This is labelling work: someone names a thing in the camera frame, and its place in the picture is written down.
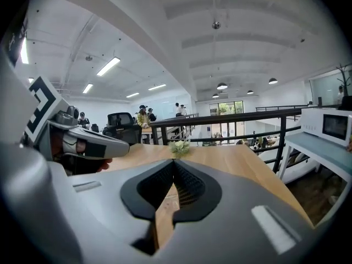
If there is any white microwave oven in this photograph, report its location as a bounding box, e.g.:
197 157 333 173
300 107 352 149

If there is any small green potted plant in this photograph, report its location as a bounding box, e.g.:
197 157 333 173
168 139 192 159

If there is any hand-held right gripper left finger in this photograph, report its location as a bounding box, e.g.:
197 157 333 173
49 159 175 264

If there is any black metal railing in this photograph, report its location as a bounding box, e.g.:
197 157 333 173
150 104 340 173

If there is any light blue table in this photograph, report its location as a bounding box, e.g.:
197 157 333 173
277 132 352 230

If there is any person's left hand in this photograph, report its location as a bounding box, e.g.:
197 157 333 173
95 158 113 173

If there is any wooden table with white legs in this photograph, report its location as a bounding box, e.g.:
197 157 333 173
101 143 314 250

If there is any black office chair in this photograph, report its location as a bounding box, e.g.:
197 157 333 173
102 112 142 146

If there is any black coat stand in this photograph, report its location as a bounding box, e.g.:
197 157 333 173
335 62 352 110

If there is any group of ceiling strip lights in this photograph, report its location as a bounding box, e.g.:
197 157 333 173
20 36 167 99

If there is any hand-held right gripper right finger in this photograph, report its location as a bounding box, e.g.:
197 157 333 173
159 159 322 264

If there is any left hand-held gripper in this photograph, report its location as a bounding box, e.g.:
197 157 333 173
24 75 130 162

